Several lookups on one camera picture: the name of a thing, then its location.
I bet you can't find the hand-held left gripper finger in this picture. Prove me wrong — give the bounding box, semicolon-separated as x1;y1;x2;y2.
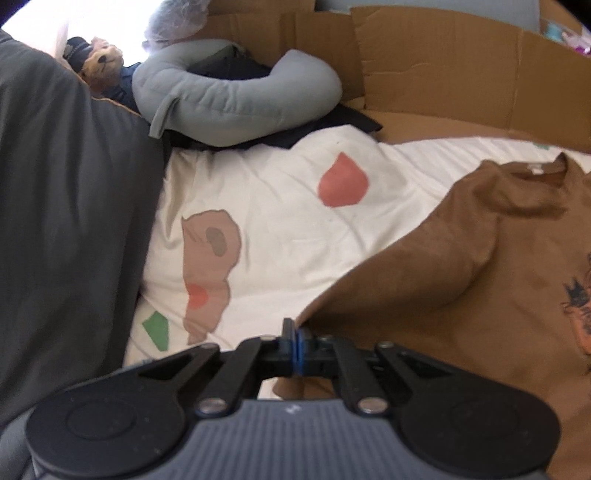
131;318;296;418
297;328;458;415

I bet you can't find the brown t-shirt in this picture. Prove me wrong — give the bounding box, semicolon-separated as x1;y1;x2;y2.
272;152;591;480

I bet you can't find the cream bear print blanket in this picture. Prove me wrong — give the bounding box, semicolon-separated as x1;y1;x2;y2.
122;124;591;402

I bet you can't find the grey neck pillow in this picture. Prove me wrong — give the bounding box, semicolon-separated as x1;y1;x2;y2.
131;39;343;149

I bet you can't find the dark grey pillow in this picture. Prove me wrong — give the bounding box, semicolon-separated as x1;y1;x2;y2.
0;28;168;432

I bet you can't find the brown cardboard sheet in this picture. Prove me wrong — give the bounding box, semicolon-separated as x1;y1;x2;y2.
203;7;591;155

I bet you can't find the teddy bear toy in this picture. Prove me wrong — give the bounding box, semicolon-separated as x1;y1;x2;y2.
65;37;140;112

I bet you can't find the white fluffy pillow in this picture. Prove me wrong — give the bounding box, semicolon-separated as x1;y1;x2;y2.
142;0;211;48

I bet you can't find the purple white refill pouch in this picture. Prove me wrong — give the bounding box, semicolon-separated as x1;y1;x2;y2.
540;18;591;52

